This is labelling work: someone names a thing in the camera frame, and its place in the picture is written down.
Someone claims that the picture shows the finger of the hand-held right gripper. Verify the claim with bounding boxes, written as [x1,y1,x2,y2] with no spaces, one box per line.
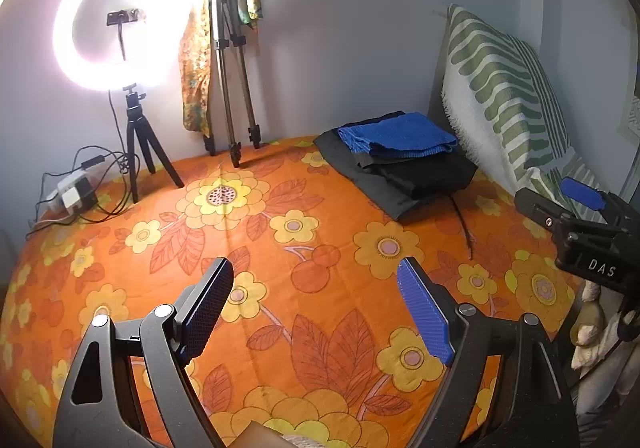
[514,187,577,230]
[560,176,640,226]

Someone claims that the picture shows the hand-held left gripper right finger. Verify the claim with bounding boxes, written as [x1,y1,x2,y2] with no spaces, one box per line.
[395,257,581,448]

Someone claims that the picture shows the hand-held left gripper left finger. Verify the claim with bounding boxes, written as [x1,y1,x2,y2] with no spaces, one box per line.
[52,257,236,448]

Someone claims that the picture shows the blue striped boxer pants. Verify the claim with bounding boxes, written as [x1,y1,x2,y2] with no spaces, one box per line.
[336,112,460,160]

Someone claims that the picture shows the person's right hand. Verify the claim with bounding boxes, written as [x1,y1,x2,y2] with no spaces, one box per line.
[570,278,622,371]

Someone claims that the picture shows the green white patterned pillow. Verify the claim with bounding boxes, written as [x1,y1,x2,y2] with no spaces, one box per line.
[440,3,608,219]

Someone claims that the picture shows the stack of folded dark clothes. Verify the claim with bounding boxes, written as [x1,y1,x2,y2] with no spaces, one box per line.
[314,110,480,222]

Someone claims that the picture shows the orange floral bedsheet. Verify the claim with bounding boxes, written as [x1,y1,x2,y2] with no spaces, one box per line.
[0,135,591,448]

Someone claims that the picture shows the white power strip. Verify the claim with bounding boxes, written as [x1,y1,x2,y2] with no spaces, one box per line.
[47,170,98,216]

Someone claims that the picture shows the small black tripod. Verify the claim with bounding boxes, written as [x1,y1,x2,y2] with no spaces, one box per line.
[109,84,186,204]

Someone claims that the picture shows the yellow floral hanging cloth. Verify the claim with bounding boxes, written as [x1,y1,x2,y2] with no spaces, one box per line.
[178,3,216,139]

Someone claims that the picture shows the tall metal tripod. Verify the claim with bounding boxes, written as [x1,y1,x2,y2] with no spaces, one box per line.
[202,0,263,169]

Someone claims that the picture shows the black phone holder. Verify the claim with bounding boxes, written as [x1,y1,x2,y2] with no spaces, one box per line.
[106,8,140,61]

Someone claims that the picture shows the black drawstring cord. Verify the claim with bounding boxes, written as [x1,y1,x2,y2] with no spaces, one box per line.
[450,195,478,261]

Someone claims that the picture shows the tangled black cables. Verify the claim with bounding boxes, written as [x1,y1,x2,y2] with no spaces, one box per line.
[25,144,143,241]

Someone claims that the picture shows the white ring light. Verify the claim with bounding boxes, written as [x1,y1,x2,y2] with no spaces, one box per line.
[51,0,201,91]

